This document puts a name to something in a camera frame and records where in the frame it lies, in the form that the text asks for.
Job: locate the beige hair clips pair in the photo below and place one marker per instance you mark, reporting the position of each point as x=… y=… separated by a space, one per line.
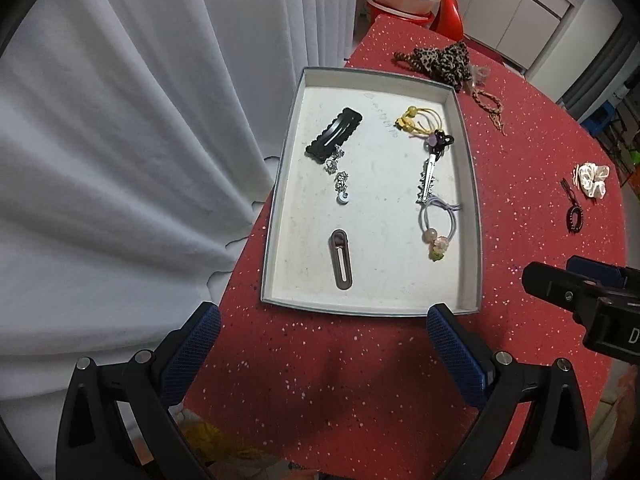
x=576 y=177

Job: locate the grey curtain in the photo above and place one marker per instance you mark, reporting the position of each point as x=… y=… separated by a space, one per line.
x=595 y=70

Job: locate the white polka dot scrunchie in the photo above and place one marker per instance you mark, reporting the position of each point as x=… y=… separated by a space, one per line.
x=595 y=180

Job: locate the yellow plastic bag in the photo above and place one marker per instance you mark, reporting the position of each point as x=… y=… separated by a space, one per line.
x=215 y=440

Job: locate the white cabinet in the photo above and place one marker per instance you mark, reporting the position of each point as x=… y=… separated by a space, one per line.
x=510 y=5

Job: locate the small metal charm pendant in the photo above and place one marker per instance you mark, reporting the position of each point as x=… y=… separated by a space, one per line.
x=343 y=191

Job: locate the clear plastic claw clip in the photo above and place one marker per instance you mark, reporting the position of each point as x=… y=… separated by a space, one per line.
x=480 y=75

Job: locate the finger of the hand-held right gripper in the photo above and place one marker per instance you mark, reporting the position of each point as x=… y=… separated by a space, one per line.
x=550 y=282
x=595 y=267

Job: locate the silver metal hair clip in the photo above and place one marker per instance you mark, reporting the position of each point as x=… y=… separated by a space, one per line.
x=429 y=177

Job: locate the white curtain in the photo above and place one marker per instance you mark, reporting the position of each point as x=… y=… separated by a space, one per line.
x=125 y=160

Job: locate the beige letter hair clip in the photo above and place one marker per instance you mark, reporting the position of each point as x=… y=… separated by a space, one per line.
x=496 y=121

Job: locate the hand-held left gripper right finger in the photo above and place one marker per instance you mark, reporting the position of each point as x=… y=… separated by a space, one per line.
x=455 y=350

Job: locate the red plastic bucket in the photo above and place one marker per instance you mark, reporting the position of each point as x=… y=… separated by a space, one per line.
x=400 y=12

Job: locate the brown oblong hair clip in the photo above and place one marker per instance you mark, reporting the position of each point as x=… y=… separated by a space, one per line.
x=336 y=260

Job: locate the black scalloped snap clip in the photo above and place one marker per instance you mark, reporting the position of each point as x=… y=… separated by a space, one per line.
x=332 y=132

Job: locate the orange plastic bag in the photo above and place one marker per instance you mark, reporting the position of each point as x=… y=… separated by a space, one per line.
x=627 y=415

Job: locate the white shallow tray box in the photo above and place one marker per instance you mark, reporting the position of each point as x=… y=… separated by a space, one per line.
x=380 y=260

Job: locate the blue plastic stool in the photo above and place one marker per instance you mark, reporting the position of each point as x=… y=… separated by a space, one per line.
x=604 y=117

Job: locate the leopard print scrunchie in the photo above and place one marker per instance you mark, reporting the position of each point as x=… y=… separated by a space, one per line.
x=442 y=65

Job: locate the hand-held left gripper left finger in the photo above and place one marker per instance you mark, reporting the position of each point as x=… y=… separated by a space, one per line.
x=195 y=350

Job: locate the red plastic chair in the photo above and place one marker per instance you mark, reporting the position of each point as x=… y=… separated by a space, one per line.
x=449 y=15

